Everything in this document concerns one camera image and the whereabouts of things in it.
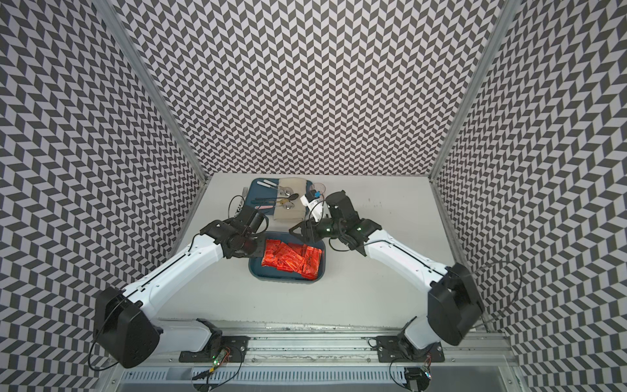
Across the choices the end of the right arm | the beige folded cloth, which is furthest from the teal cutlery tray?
the end of the right arm

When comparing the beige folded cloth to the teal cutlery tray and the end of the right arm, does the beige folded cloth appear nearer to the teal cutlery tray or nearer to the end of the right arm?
the teal cutlery tray

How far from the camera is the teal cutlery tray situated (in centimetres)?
110
